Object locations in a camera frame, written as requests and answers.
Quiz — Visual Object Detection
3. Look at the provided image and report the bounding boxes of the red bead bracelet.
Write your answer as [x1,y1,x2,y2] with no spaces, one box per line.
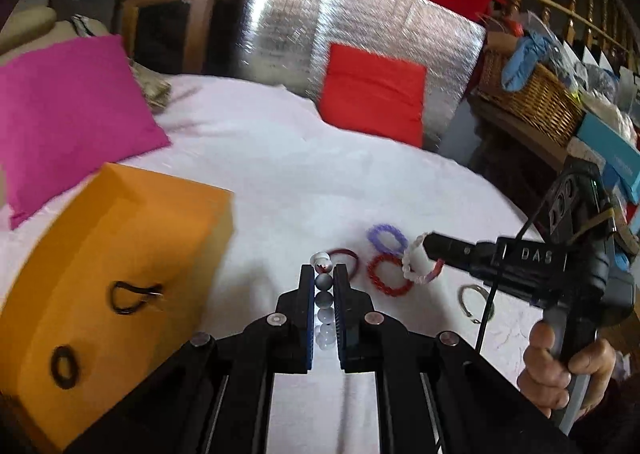
[367,254,415,293]

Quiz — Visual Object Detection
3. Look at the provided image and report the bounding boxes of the purple bead bracelet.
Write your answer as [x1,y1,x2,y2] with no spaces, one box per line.
[366,225,407,255]

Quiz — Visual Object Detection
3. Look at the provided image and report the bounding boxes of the silver insulation panel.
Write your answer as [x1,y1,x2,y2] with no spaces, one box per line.
[235,0,487,152]

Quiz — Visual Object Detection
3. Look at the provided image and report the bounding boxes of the dark red bracelet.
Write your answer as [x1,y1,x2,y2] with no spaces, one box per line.
[327,247,362,275]

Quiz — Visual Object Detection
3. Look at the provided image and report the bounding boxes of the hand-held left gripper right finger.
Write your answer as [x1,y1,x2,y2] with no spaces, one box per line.
[333,263,581,454]

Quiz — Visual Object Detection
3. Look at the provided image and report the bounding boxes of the orange tray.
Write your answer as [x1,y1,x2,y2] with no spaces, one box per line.
[0,163,235,452]

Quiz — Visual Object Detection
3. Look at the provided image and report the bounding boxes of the black cord bracelet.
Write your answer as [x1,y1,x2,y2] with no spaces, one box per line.
[110,280,165,315]

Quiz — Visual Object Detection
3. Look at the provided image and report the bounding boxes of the black cable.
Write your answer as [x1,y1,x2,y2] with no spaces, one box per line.
[475,194,551,352]

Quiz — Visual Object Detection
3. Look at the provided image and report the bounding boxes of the patterned cloth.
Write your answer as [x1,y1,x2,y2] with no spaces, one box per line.
[130,58,173,112]

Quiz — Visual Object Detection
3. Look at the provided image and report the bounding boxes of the wooden cabinet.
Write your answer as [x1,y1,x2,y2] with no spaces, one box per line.
[115,0,241,74]

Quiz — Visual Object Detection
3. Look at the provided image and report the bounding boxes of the clear plastic bags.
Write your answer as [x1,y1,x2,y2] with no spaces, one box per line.
[520,8,640,119]

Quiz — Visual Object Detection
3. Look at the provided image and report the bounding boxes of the silver bangle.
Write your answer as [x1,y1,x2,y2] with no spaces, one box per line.
[459,284,496,323]

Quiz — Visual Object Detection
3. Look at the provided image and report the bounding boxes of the black hair tie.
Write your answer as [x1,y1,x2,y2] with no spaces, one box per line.
[51,345,80,390]

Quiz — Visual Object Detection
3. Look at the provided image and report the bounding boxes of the red cushion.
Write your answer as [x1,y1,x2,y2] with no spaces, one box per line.
[317,44,427,149]

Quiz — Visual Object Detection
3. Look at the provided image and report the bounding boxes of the beige leather sofa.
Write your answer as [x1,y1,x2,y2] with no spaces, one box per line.
[0,6,116,69]

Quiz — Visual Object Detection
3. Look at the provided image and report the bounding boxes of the pink cushion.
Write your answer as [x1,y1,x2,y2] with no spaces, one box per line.
[0,35,172,229]

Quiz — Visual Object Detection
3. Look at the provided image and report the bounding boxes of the blue cloth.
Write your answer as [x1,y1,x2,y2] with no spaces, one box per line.
[501,31,556,92]

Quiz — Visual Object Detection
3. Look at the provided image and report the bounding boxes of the wooden side table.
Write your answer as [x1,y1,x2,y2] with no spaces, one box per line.
[467,94,571,215]

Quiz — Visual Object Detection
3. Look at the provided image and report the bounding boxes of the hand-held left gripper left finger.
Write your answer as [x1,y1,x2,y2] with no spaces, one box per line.
[65,264,317,454]

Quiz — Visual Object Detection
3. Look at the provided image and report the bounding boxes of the person's right hand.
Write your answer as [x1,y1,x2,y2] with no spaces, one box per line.
[517,323,617,419]

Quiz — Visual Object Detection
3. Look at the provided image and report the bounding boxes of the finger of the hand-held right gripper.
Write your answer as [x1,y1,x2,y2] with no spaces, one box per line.
[423,232,502,281]

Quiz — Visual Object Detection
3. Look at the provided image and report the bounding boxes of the striped cloth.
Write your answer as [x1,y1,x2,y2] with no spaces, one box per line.
[70,14,108,37]

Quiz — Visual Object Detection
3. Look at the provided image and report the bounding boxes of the wicker basket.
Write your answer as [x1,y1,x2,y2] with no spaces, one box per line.
[475,46,586,147]

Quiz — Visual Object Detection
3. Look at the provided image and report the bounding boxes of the blue cardboard box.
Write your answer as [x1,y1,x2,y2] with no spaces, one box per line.
[575,111,640,205]

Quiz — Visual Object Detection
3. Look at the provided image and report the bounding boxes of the pink and white bead bracelet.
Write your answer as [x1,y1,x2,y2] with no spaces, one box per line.
[401,232,446,285]

